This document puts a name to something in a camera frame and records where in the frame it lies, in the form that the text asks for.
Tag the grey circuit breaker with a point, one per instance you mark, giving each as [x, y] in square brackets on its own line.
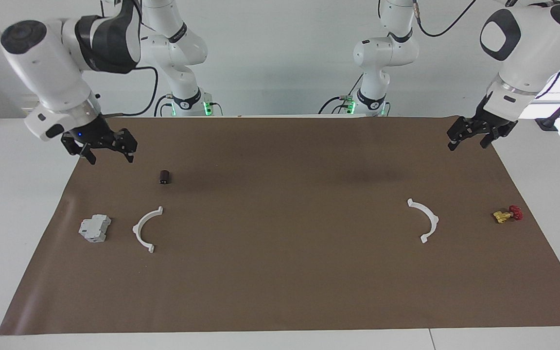
[94, 228]

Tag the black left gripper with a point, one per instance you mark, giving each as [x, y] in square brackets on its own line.
[479, 126]

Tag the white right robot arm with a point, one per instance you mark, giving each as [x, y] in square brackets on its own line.
[42, 63]

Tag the dark brown small cylinder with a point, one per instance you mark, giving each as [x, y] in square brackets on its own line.
[165, 177]

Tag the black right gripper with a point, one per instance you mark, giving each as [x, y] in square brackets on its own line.
[100, 138]

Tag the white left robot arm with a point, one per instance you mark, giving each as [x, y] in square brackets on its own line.
[528, 53]

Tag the white half pipe clamp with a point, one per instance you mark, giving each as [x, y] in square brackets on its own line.
[137, 235]
[432, 218]

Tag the white wall socket box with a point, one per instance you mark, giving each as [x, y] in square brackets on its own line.
[29, 101]

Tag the brown table mat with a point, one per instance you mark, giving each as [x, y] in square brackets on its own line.
[285, 253]

